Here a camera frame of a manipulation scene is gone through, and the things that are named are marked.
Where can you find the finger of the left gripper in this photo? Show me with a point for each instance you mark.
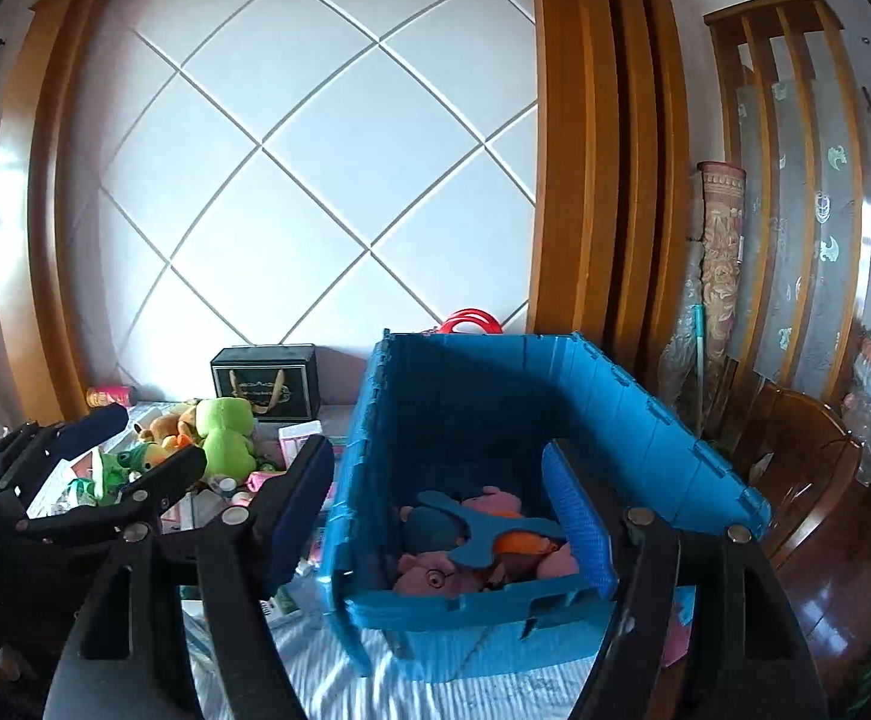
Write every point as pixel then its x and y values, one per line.
pixel 143 503
pixel 29 454

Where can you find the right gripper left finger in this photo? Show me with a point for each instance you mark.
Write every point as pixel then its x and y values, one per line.
pixel 126 655

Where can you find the pig plush orange dress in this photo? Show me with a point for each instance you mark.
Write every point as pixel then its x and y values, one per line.
pixel 525 556

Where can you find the blue plastic hanger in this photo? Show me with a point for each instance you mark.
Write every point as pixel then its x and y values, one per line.
pixel 483 530

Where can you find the pig plush with glasses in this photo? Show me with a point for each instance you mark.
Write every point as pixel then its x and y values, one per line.
pixel 434 574

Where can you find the pig plush blue body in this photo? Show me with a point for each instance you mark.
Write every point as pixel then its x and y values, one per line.
pixel 426 530

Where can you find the pig plush red dress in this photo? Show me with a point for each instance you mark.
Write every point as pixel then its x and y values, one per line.
pixel 493 501

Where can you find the yellow duck plush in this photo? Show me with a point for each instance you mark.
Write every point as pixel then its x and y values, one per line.
pixel 143 457

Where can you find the pink chip can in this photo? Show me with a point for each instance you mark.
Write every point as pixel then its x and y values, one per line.
pixel 99 397

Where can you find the brown bear plush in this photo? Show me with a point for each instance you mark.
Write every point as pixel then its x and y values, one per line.
pixel 172 430

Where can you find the green frog plush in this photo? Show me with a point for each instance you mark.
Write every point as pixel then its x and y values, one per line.
pixel 225 426

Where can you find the white pink carton box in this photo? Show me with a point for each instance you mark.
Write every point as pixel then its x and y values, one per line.
pixel 292 437

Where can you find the wooden chair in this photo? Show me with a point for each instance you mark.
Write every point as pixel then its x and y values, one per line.
pixel 800 456

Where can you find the light blue tablecloth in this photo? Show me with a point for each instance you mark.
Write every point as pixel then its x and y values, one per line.
pixel 328 686

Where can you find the black gift box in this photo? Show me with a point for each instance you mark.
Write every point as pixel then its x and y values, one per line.
pixel 279 381

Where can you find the blue plastic storage crate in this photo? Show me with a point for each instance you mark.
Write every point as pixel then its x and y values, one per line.
pixel 455 413

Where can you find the rolled patterned carpet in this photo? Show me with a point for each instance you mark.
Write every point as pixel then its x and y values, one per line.
pixel 723 197

